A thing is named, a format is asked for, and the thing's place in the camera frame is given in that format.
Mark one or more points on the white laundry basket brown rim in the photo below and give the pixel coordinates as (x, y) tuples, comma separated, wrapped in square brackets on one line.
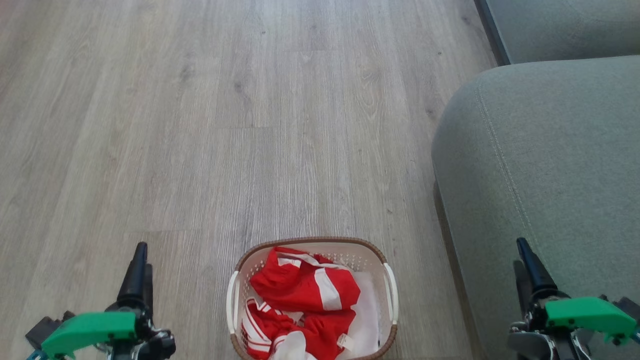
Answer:
[(357, 257)]

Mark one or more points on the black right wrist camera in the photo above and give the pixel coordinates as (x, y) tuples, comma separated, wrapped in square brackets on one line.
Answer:
[(631, 307)]

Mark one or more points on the red and white garment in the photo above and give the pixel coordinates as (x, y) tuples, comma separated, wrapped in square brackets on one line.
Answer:
[(300, 290)]

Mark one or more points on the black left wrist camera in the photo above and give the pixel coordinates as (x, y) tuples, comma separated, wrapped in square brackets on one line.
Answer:
[(44, 329)]

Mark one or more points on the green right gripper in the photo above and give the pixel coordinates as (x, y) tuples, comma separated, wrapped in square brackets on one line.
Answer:
[(585, 312)]

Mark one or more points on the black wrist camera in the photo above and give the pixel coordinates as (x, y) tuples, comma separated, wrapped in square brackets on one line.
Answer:
[(631, 307), (44, 329)]

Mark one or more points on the white mesh cloth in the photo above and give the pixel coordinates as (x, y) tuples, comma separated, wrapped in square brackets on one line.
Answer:
[(367, 320)]

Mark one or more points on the grey fabric sofa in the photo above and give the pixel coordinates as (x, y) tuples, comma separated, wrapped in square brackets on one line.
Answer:
[(550, 165)]

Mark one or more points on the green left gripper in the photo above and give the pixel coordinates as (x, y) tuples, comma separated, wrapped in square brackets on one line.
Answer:
[(90, 330)]

